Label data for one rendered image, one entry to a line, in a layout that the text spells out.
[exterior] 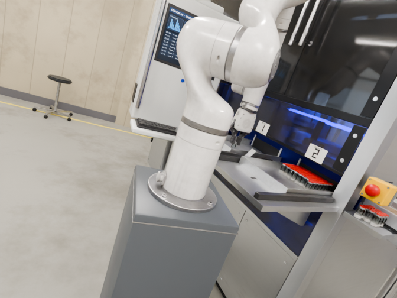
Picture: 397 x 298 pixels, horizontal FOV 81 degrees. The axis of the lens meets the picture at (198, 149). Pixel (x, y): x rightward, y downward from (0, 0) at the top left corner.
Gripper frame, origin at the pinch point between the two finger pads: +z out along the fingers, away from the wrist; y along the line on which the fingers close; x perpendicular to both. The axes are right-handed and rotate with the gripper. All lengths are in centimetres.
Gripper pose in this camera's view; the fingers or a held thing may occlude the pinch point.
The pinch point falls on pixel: (236, 140)
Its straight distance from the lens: 114.4
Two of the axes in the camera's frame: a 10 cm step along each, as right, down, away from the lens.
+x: -4.3, -3.9, 8.2
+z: -3.3, 9.1, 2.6
